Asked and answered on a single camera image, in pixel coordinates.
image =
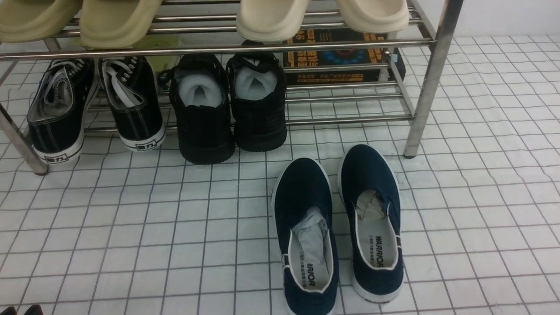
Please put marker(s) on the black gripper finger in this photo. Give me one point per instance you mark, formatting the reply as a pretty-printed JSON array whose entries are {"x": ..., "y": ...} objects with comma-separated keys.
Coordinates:
[{"x": 34, "y": 310}]

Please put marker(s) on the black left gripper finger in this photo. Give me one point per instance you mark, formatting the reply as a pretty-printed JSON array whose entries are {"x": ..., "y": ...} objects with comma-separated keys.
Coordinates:
[{"x": 9, "y": 311}]

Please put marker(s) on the navy slip-on shoe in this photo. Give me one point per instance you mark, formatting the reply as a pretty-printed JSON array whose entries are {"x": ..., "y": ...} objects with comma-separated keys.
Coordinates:
[
  {"x": 303, "y": 214},
  {"x": 370, "y": 194}
]

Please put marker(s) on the stainless steel shoe rack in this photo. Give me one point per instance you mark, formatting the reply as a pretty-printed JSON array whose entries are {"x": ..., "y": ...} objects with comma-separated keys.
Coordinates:
[{"x": 438, "y": 42}]

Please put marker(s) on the black canvas sneaker far left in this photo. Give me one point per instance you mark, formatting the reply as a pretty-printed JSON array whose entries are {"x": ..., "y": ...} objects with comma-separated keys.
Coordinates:
[{"x": 57, "y": 112}]

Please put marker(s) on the black canvas sneaker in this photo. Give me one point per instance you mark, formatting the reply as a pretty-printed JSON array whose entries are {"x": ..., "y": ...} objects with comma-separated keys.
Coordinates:
[
  {"x": 131, "y": 89},
  {"x": 57, "y": 112}
]

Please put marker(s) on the black mesh sneaker left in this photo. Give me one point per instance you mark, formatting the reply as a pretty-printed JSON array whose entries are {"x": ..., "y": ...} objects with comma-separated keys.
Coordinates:
[{"x": 199, "y": 95}]

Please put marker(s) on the black mesh sneaker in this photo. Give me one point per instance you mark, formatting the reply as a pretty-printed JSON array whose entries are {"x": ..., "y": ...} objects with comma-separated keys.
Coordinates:
[
  {"x": 199, "y": 95},
  {"x": 258, "y": 92}
]

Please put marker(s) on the olive green slipper far left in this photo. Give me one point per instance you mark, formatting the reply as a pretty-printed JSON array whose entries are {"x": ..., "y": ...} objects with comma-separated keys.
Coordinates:
[{"x": 33, "y": 20}]

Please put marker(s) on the olive green slipper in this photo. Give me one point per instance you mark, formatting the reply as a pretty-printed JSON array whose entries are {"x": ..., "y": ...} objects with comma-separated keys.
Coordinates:
[
  {"x": 33, "y": 20},
  {"x": 115, "y": 24}
]

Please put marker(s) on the black mesh sneaker right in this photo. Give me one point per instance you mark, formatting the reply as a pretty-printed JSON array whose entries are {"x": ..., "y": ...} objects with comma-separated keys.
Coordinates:
[{"x": 258, "y": 92}]

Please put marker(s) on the cream slipper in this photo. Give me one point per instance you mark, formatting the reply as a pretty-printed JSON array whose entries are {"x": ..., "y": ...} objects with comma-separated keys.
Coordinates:
[
  {"x": 270, "y": 20},
  {"x": 375, "y": 16}
]

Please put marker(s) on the black box with orange text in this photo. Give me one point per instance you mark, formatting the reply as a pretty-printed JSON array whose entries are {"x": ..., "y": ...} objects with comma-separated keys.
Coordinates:
[{"x": 341, "y": 57}]

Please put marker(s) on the cream slipper right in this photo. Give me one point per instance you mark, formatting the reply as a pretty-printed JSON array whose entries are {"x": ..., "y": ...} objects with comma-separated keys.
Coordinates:
[{"x": 375, "y": 16}]

